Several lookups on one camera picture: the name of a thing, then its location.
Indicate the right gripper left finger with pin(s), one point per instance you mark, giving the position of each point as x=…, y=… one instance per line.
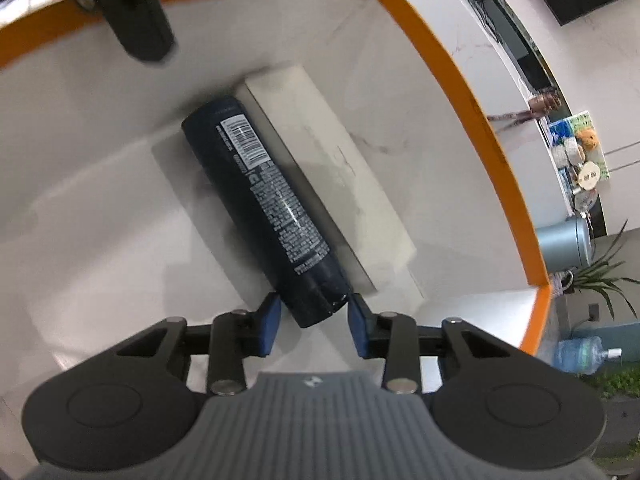
x=236, y=336

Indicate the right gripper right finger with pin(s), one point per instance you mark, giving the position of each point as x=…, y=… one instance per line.
x=388, y=336

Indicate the black spray can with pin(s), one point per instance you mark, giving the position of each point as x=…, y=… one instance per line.
x=292, y=252

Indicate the orange cardboard box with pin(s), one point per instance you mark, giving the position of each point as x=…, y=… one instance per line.
x=117, y=234

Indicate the water bottle jug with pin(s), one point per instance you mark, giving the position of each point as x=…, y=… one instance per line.
x=583, y=356

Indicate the grey blue trash bin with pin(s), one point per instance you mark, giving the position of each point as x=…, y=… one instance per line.
x=566, y=245

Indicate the tall green plant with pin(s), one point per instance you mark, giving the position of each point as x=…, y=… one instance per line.
x=604, y=276

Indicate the colourful picture board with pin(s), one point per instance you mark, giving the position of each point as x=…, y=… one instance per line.
x=576, y=147

